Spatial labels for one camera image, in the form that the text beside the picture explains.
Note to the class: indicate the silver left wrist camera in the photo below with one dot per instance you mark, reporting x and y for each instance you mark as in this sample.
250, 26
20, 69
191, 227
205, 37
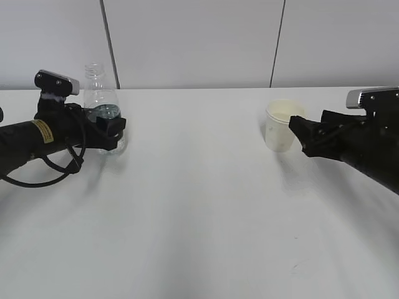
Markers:
56, 87

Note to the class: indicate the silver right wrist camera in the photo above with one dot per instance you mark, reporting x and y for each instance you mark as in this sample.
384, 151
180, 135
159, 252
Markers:
372, 100

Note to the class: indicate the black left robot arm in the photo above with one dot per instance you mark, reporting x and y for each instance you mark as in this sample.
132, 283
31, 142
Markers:
26, 141

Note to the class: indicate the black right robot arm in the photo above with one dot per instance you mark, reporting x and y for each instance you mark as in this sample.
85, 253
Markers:
385, 173

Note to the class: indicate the clear green-label water bottle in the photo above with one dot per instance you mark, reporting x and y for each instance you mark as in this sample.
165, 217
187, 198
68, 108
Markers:
101, 97

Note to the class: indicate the white paper cup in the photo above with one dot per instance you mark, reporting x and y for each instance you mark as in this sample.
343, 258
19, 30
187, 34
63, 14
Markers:
278, 136

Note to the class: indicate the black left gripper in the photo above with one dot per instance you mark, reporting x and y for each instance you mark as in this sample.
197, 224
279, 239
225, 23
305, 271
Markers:
69, 123

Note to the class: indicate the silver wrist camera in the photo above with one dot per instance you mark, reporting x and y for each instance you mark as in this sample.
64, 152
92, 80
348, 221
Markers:
372, 100
56, 87

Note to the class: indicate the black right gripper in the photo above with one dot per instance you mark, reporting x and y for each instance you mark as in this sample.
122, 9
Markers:
348, 140

